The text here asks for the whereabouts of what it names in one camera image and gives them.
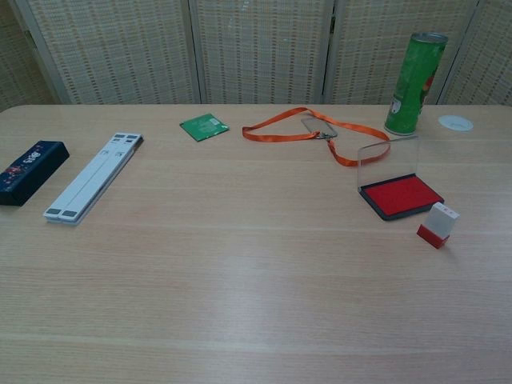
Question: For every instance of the red and white stamp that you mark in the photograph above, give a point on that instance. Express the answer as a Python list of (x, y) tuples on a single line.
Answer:
[(437, 226)]

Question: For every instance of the red ink pad with clear lid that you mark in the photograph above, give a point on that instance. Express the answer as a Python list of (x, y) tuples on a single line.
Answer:
[(401, 196)]

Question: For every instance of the green square packet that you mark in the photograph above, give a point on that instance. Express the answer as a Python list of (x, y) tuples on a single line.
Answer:
[(203, 126)]

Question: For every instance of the clear badge holder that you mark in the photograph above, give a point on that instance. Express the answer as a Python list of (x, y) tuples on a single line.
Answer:
[(318, 125)]

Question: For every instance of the woven folding screen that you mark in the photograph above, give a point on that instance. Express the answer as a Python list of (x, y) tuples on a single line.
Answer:
[(256, 50)]

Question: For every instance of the white folding stand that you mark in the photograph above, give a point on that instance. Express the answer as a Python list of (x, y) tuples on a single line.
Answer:
[(94, 178)]

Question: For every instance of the green cylindrical chips can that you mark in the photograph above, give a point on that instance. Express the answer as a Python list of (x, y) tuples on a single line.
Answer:
[(414, 84)]

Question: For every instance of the white round table grommet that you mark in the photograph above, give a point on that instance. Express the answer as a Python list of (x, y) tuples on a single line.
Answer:
[(455, 122)]

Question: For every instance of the dark blue printed box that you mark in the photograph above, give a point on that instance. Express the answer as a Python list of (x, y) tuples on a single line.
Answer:
[(30, 168)]

